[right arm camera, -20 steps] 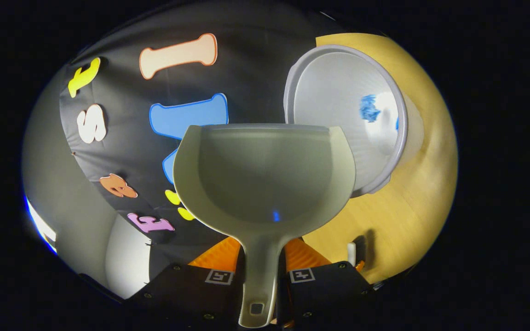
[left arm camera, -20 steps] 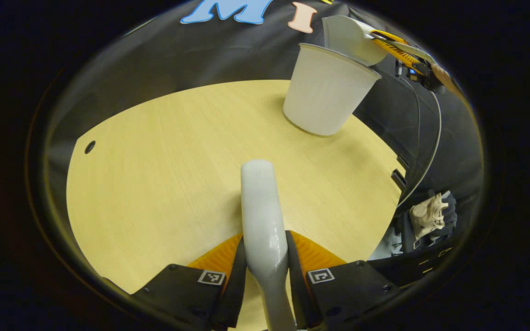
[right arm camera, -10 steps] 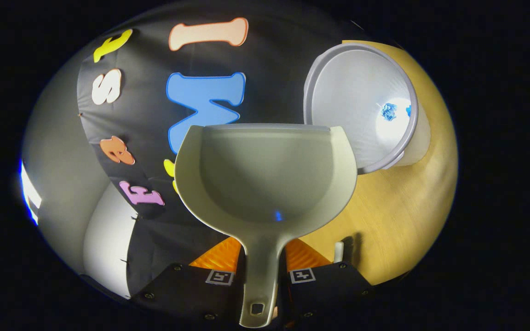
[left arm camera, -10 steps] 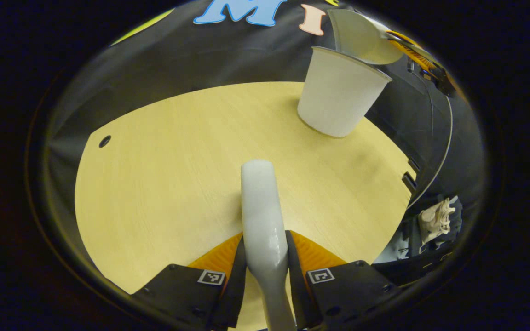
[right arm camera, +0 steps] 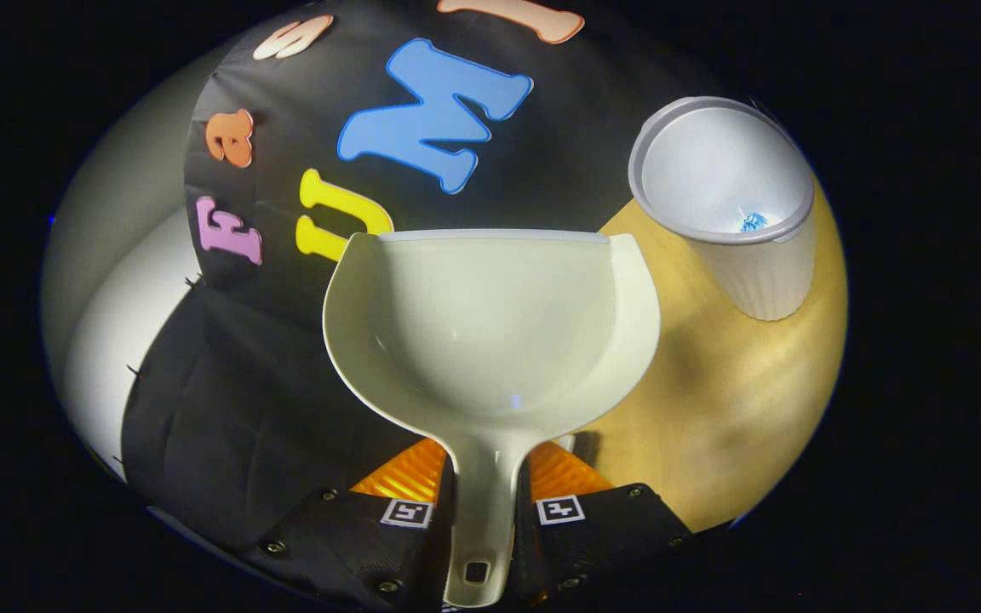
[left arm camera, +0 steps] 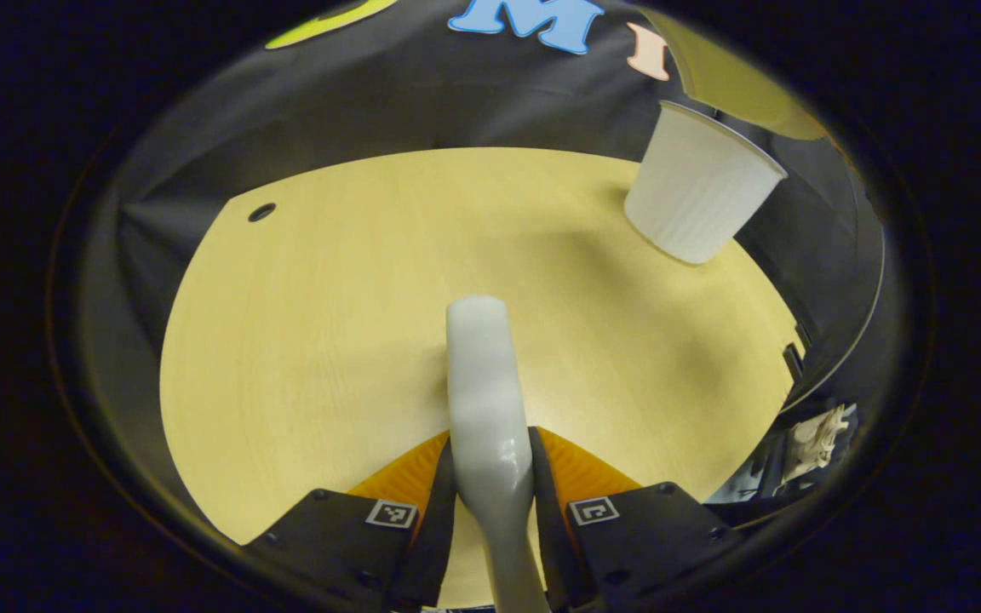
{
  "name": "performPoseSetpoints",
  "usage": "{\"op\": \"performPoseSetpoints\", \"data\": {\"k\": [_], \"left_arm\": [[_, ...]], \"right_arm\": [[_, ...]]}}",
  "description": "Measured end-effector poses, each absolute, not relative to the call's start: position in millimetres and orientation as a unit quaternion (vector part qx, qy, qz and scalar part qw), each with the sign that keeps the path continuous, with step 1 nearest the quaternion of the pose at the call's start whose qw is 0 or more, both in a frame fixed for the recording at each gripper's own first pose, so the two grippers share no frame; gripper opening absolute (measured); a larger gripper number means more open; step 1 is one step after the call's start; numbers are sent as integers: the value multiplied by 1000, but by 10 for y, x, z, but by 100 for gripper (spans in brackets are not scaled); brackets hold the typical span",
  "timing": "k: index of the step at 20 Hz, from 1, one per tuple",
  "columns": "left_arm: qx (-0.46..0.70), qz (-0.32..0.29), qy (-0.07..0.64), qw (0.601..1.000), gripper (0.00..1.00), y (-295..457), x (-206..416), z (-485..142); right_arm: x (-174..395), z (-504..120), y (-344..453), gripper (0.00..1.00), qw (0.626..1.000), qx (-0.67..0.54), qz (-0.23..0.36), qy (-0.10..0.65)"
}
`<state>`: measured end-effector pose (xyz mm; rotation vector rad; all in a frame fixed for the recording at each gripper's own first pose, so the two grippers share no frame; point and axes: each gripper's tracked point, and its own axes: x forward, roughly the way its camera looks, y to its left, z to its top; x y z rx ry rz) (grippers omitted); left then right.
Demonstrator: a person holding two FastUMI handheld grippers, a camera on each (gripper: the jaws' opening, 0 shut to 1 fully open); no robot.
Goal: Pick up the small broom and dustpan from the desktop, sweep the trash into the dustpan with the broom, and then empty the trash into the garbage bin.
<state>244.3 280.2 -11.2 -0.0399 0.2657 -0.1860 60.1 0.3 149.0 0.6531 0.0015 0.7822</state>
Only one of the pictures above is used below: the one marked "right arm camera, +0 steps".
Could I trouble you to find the black backdrop cloth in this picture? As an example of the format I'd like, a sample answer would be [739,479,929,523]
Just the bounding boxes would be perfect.
[120,0,764,546]

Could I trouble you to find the white dustpan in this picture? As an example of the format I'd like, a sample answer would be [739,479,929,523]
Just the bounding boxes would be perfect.
[322,228,662,609]

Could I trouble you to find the white ribbed garbage bin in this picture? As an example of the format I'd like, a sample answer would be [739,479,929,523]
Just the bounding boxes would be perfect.
[628,96,817,322]

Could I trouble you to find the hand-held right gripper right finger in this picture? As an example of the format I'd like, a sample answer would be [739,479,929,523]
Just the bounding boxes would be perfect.
[514,441,696,607]

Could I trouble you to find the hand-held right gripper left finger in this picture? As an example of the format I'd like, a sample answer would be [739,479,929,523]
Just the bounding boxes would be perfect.
[244,438,457,610]

